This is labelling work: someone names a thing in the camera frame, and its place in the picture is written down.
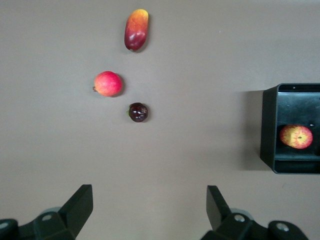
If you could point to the black plastic box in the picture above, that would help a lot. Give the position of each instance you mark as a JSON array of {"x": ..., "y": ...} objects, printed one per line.
[{"x": 268, "y": 130}]

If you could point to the red yellow striped apple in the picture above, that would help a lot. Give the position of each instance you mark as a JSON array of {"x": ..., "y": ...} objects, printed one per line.
[{"x": 296, "y": 137}]

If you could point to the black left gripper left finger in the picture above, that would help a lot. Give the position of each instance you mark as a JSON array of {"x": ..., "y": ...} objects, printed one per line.
[{"x": 72, "y": 217}]

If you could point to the brown table cover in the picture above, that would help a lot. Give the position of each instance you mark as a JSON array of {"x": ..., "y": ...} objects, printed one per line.
[{"x": 50, "y": 150}]

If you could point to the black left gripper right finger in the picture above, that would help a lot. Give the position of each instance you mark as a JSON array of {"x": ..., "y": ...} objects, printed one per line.
[{"x": 225, "y": 225}]

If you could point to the red yellow mango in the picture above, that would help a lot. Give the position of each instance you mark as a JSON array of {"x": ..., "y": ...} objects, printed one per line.
[{"x": 136, "y": 30}]

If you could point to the round red peach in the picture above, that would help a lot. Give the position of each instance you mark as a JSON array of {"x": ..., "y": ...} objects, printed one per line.
[{"x": 108, "y": 83}]

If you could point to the dark purple plum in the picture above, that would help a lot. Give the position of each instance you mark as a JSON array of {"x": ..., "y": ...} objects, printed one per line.
[{"x": 138, "y": 112}]

